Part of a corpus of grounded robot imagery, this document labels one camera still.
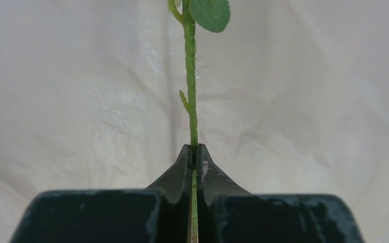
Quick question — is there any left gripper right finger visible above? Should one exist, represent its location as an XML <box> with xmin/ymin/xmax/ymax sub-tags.
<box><xmin>196</xmin><ymin>144</ymin><xmax>364</xmax><ymax>243</ymax></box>

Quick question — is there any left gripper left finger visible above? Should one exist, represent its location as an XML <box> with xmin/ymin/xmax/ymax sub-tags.
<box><xmin>10</xmin><ymin>145</ymin><xmax>192</xmax><ymax>243</ymax></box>

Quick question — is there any pink flower bouquet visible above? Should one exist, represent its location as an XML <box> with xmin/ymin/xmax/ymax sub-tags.
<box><xmin>0</xmin><ymin>0</ymin><xmax>389</xmax><ymax>243</ymax></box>

